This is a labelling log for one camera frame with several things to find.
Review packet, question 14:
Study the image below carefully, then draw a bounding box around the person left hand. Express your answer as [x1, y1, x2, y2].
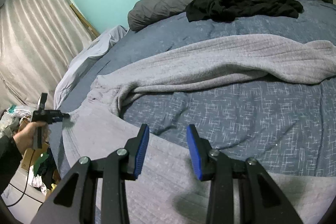
[13, 122, 50, 155]

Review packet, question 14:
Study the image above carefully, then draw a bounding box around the blue patterned bed sheet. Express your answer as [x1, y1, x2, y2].
[48, 0, 336, 224]

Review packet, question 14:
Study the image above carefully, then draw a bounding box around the cardboard boxes and clutter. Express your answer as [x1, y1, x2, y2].
[0, 104, 63, 201]

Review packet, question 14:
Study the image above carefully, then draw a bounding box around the grey quilted sweatshirt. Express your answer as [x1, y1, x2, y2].
[61, 33, 336, 224]

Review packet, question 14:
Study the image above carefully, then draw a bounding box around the black garment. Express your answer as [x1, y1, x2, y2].
[185, 0, 303, 23]

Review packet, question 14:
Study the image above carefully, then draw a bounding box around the beige striped curtain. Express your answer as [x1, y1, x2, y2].
[1, 0, 92, 109]

